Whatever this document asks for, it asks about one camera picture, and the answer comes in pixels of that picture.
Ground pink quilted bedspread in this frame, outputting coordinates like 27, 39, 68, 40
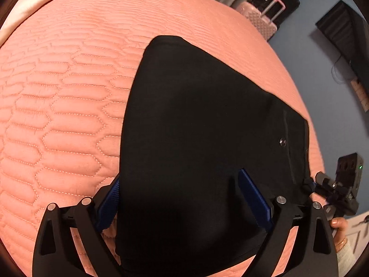
0, 0, 326, 277

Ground wall television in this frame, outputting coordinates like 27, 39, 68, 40
315, 0, 369, 88

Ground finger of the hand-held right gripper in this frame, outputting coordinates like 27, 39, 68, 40
314, 172, 343, 191
308, 183, 336, 204

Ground black pants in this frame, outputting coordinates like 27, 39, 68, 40
115, 35, 316, 277

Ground person's right hand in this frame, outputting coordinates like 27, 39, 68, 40
330, 218, 348, 249

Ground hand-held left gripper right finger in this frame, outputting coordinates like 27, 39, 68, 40
238, 169, 339, 277

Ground black cable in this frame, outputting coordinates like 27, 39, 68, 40
331, 53, 351, 84

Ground pink suitcase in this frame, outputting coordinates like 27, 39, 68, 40
235, 0, 286, 42

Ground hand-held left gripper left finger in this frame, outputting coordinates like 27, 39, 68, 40
33, 175, 124, 277

